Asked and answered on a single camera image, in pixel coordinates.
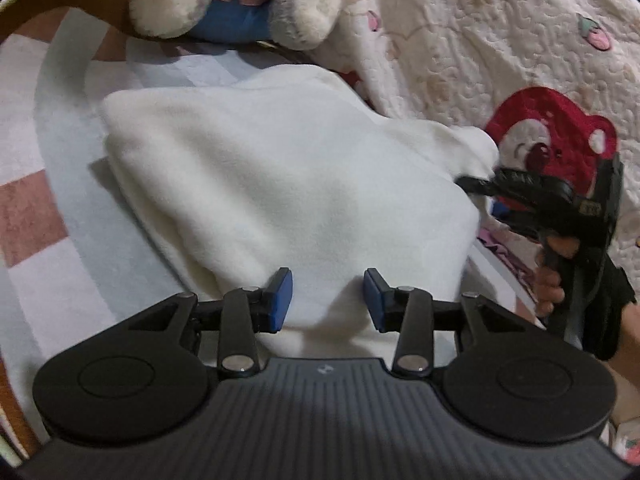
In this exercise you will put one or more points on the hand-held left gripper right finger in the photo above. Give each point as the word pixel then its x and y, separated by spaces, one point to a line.
pixel 375 305

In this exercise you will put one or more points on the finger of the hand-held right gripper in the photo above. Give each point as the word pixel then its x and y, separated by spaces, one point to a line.
pixel 480 185
pixel 500 209

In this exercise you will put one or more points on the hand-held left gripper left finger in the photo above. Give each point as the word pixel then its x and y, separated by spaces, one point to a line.
pixel 282 305

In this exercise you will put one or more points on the cream fleece sweater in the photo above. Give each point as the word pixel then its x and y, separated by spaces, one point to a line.
pixel 275 185

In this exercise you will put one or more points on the person's right forearm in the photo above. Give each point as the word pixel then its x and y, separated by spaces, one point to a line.
pixel 627 365

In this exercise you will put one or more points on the person's right hand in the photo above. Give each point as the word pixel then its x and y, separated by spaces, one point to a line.
pixel 550 285

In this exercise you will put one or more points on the purple ruffled sheet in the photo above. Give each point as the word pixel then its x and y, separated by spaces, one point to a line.
pixel 505 255

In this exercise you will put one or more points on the white quilt with red bears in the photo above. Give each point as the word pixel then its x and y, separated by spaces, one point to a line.
pixel 475 35

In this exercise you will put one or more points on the plaid grey pink blanket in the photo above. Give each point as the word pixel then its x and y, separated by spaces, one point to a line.
pixel 60 285

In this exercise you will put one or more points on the grey plush rabbit toy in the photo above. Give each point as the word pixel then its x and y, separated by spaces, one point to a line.
pixel 165 0

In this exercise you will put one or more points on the brown mat with white piping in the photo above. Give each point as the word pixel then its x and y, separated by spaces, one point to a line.
pixel 75 10

